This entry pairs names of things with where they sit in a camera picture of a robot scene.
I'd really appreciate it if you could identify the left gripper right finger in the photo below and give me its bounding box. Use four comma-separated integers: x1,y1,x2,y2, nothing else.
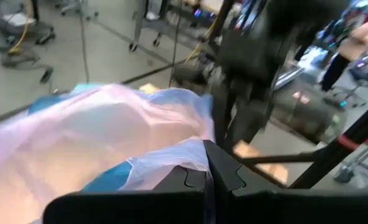
203,139,368,224

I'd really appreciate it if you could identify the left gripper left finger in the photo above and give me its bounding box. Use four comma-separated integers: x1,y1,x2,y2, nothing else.
42,164,208,224

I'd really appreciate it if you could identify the pink trash bag blue drawstring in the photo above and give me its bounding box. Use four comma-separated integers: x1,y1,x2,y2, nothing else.
0,83,216,224

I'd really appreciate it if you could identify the black power strip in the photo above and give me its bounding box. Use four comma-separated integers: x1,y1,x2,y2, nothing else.
39,66,55,85

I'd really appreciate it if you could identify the person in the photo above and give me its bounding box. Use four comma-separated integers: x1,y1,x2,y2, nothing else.
320,19,368,93

